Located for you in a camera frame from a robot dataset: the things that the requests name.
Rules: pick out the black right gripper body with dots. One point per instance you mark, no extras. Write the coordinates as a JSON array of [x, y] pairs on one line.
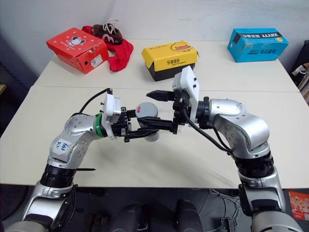
[[179, 116]]

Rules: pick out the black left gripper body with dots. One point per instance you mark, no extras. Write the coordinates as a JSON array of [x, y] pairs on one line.
[[120, 124]]

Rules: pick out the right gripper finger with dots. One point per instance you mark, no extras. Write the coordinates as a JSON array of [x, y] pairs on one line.
[[159, 123], [161, 96]]

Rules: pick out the grey jar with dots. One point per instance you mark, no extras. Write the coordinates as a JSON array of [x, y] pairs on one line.
[[153, 138]]

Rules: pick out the grey jar lid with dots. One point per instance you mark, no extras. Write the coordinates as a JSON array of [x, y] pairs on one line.
[[147, 108]]

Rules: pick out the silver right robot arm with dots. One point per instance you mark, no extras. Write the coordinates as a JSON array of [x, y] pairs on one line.
[[246, 125]]

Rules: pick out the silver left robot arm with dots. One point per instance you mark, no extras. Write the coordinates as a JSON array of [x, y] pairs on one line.
[[74, 130]]

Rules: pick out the yellow duck print box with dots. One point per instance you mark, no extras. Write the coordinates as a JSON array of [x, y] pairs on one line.
[[166, 62]]

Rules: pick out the red shoe box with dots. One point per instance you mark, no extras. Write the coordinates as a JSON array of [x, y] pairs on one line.
[[72, 46]]

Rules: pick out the blue cardboard box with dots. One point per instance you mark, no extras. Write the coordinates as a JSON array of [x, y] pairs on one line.
[[256, 46]]

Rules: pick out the red cloth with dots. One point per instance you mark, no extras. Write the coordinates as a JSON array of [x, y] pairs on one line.
[[120, 50]]

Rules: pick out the brown plush shoe toy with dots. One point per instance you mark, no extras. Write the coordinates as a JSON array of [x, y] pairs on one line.
[[109, 35]]

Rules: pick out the brown cardboard piece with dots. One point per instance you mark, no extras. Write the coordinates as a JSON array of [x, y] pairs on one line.
[[2, 90]]

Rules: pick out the orange printed package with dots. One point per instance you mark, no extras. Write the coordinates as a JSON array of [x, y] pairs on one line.
[[299, 205]]

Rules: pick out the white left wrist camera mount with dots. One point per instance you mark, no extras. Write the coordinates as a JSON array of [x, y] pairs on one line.
[[111, 106]]

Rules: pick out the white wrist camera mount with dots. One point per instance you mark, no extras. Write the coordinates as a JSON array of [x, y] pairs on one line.
[[111, 106], [187, 82]]

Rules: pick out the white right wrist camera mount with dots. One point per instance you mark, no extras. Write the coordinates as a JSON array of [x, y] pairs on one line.
[[187, 82]]

